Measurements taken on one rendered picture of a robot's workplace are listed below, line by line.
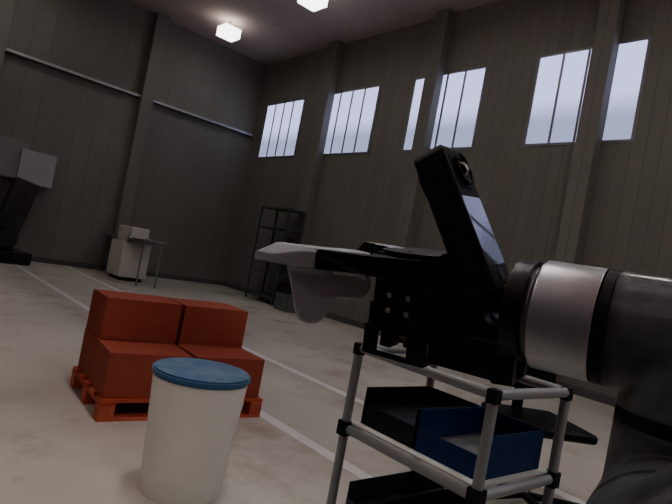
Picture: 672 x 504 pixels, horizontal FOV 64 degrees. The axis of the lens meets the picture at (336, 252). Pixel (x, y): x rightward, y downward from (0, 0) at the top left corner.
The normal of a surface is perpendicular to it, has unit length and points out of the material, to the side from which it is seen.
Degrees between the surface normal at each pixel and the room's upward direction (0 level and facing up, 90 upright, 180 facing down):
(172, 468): 94
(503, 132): 90
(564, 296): 70
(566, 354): 127
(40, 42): 90
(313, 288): 97
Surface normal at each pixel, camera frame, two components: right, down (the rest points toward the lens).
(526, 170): -0.74, -0.15
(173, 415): -0.22, 0.00
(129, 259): 0.65, 0.11
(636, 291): -0.28, -0.76
